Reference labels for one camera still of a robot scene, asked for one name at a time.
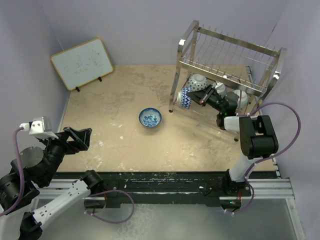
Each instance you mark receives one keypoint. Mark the steel dish rack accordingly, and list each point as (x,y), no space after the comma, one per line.
(241,65)

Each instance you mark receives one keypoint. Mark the dark blue patterned bowl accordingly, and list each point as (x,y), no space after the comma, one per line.
(197,82)

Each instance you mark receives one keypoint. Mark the blue floral rim bowl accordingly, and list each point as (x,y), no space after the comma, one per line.
(150,117)

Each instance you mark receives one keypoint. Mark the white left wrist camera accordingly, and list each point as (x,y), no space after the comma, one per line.
(39,127)

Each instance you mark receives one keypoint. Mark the grey hexagon red-rim bowl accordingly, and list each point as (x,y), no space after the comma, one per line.
(222,94)

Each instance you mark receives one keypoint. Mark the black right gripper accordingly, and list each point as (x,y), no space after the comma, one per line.
(202,96)

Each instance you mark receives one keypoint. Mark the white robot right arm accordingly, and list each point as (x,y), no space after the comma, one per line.
(257,136)

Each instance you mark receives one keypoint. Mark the orange patterned bowl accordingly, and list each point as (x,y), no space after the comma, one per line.
(183,99)

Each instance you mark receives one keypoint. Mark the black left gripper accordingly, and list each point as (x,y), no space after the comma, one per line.
(81,137)

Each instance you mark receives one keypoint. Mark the yellow framed whiteboard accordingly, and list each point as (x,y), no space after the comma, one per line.
(82,64)

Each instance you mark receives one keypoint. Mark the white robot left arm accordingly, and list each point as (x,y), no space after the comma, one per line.
(34,168)

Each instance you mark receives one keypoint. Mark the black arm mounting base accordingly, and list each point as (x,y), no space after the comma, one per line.
(209,188)

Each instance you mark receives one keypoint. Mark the mint green bowl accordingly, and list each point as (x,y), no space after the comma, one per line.
(243,98)

